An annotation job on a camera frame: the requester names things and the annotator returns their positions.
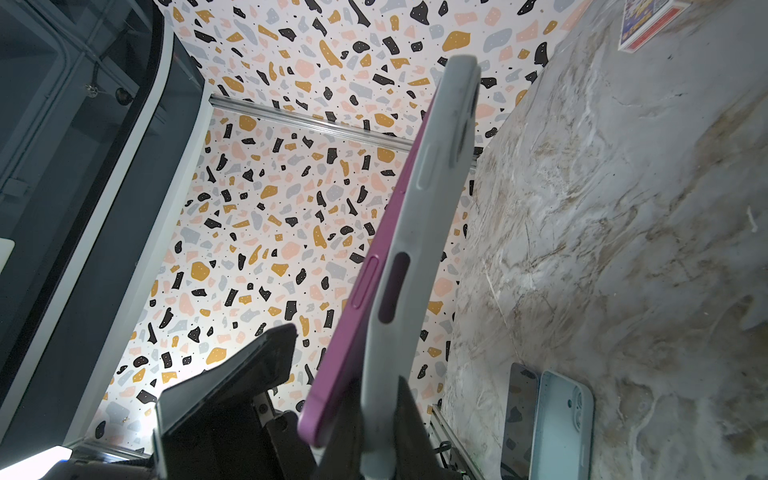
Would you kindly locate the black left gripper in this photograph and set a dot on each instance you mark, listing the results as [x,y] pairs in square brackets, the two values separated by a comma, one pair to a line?
[206,429]

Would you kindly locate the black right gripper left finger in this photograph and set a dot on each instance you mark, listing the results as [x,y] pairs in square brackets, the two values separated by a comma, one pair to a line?
[342,456]

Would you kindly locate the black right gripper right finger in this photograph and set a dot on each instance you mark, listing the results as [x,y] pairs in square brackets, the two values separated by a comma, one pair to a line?
[415,456]

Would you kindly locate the purple phone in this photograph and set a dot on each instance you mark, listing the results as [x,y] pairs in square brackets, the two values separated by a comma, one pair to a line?
[343,361]

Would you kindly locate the mint phone case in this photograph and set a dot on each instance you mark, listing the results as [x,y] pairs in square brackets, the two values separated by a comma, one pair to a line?
[561,446]

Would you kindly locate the playing card box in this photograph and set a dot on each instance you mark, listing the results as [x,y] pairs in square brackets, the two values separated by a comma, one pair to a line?
[643,19]

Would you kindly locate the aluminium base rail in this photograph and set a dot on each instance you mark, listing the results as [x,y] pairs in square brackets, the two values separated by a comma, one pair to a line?
[450,452]

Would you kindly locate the left corner aluminium post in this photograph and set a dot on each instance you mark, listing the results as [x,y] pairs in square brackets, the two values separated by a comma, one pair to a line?
[319,125]

